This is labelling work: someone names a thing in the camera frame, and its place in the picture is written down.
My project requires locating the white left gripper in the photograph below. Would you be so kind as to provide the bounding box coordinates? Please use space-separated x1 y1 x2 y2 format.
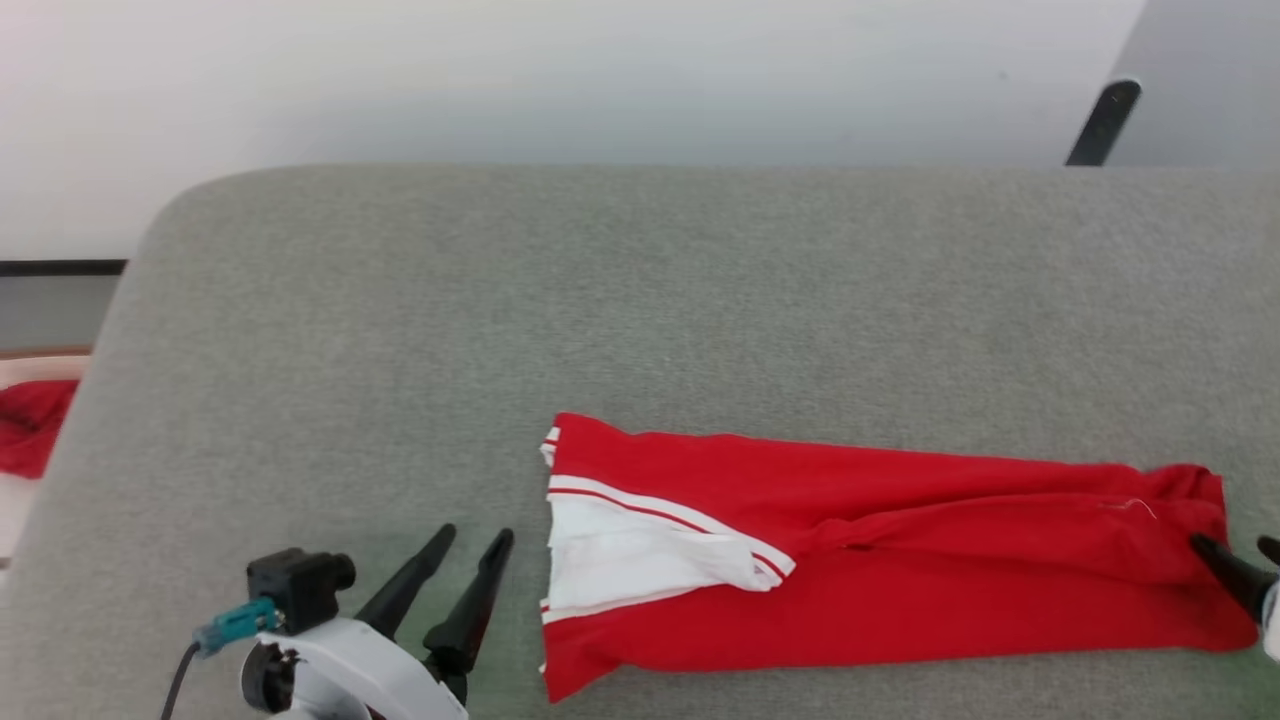
240 525 514 720

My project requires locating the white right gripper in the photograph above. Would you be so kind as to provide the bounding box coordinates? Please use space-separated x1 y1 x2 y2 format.
1190 535 1280 661

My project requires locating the red and white garment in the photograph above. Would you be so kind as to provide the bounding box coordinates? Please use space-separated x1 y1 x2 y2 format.
540 412 1261 704

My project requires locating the beige laundry basket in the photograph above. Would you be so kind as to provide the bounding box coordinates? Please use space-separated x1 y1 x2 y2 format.
0 346 93 566

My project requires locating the crumpled red cloth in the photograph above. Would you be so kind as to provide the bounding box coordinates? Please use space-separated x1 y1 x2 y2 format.
0 379 80 480

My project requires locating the black rounded furniture leg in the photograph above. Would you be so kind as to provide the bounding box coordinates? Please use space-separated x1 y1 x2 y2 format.
1064 79 1143 167

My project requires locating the black baseboard strip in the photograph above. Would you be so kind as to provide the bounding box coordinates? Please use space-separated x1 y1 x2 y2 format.
0 259 129 278

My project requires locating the teal camera cable connector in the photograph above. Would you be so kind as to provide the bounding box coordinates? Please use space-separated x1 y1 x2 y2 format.
194 597 283 658

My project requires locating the black left camera cable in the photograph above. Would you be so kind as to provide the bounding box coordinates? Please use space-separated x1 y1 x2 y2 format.
160 640 204 720

